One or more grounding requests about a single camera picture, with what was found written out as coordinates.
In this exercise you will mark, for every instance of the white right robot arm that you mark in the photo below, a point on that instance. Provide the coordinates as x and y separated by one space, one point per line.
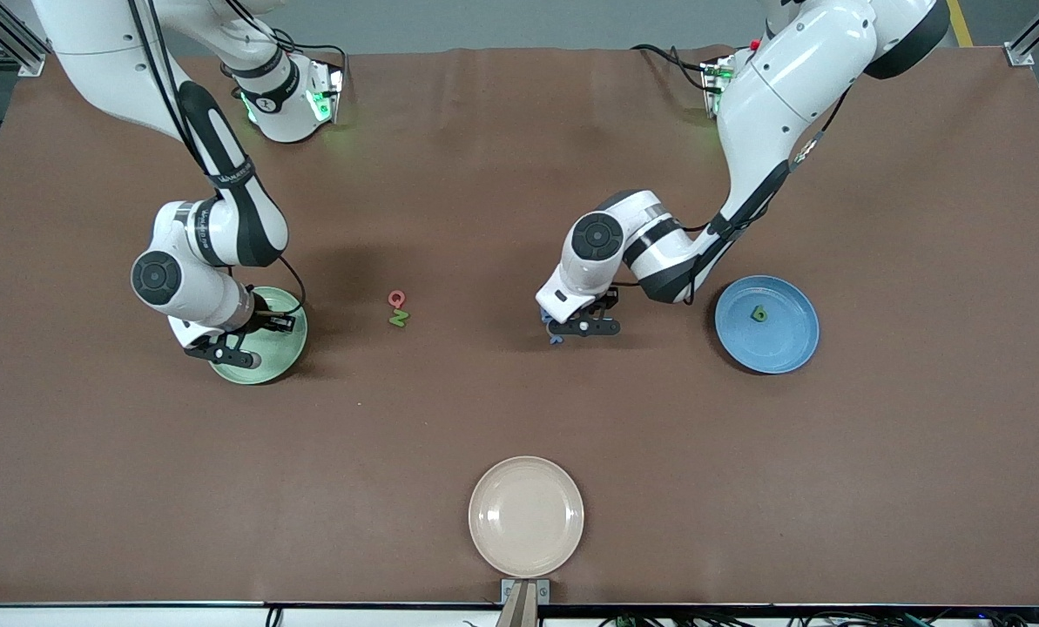
92 52

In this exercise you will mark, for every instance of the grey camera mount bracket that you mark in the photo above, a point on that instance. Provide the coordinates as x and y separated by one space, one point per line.
510 592

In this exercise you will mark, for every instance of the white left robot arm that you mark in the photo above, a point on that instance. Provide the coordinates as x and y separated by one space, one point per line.
789 78

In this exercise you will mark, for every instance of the brown table cover sheet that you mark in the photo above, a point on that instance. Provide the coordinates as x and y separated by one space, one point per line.
484 418

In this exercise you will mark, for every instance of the green round plate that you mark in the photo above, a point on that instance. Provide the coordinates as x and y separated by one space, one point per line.
284 348

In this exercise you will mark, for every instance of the green foam capital N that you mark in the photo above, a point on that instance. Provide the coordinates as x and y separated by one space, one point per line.
399 319

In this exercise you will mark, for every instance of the beige round plate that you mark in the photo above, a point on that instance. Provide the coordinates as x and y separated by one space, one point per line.
526 516

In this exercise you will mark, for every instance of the blue round plate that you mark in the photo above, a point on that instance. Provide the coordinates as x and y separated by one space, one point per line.
780 344

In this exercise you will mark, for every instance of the pink foam letter Q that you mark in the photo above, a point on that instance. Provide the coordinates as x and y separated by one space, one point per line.
391 300

